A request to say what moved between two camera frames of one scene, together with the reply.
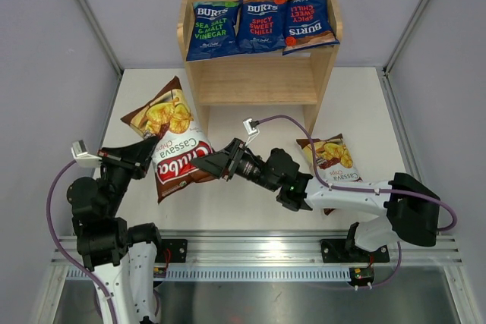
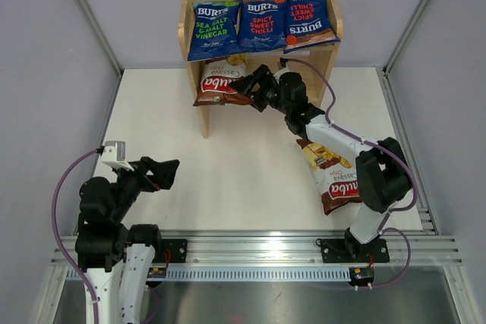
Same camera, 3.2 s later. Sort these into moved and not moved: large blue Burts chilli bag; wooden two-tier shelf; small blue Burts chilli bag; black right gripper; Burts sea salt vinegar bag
Moved: black right gripper
Not moved: small blue Burts chilli bag; wooden two-tier shelf; Burts sea salt vinegar bag; large blue Burts chilli bag
